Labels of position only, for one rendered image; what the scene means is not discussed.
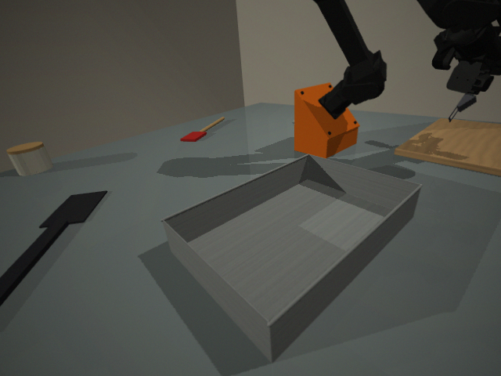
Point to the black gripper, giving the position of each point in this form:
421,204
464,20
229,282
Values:
493,52

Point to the red spatula with wooden handle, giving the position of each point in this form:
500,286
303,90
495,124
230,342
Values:
194,136

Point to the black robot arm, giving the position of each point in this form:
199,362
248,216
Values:
468,30

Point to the grey canister with brown lid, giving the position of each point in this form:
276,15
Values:
30,158

